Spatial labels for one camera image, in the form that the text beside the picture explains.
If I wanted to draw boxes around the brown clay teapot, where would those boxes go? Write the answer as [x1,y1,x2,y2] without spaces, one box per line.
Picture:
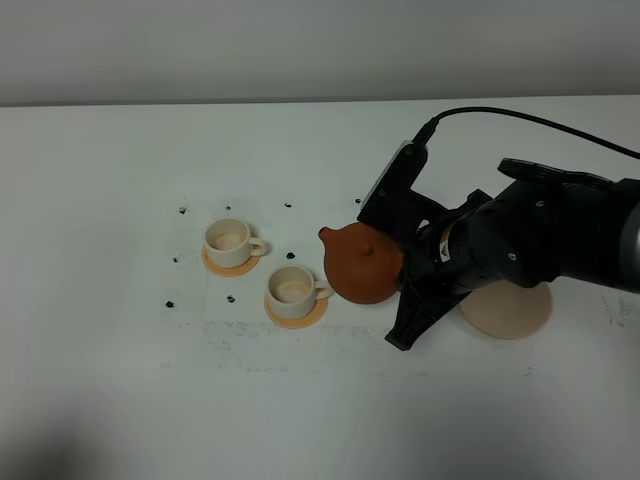
[318,222,404,304]

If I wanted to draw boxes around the white teacup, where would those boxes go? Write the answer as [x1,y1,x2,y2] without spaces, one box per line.
[266,264,333,320]
[204,217,266,269]

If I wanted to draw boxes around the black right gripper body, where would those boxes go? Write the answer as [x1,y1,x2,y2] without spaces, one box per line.
[404,189,493,297]

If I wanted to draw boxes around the orange coaster far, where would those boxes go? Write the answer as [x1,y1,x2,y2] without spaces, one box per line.
[201,244,261,277]

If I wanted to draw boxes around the white teacup far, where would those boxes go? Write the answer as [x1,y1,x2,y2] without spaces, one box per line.
[204,217,266,269]

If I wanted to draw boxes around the orange coaster near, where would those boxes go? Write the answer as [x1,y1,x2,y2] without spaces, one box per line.
[264,296,329,330]

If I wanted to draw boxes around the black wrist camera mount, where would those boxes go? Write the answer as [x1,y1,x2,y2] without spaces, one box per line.
[357,141,447,245]

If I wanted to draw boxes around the beige teapot saucer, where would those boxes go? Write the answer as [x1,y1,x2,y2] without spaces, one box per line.
[459,280,553,340]

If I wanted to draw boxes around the orange coaster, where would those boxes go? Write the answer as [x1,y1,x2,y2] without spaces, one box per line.
[201,244,261,277]
[264,296,329,330]

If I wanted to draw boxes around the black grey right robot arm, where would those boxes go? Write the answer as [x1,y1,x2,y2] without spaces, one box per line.
[381,159,639,351]

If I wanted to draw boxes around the white teacup near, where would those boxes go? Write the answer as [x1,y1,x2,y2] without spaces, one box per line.
[266,264,333,320]

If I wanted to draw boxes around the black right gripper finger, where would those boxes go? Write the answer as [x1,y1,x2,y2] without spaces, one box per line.
[385,280,471,351]

